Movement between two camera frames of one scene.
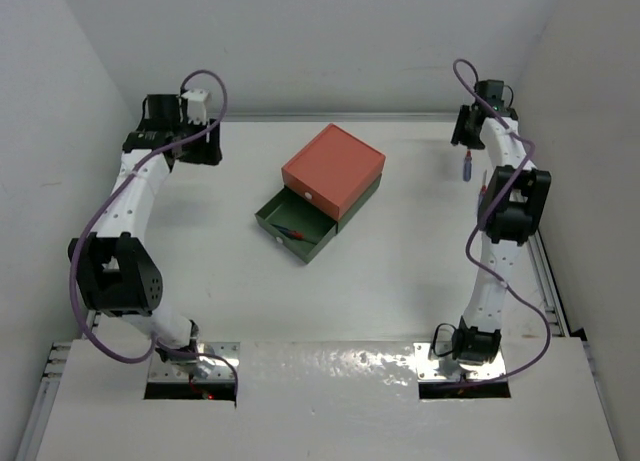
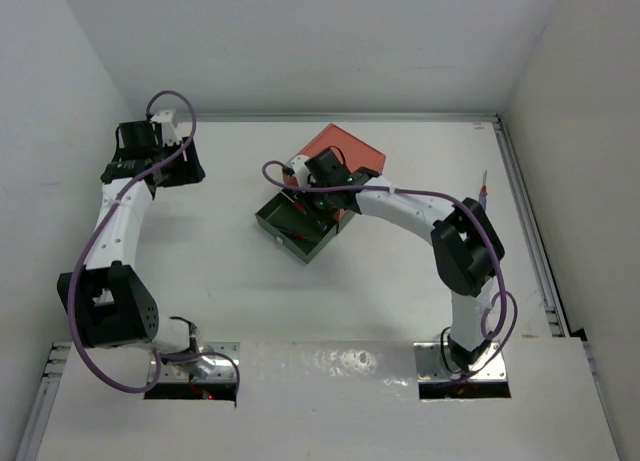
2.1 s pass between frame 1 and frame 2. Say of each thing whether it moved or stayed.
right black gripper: moved
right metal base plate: stayed
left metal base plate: stayed
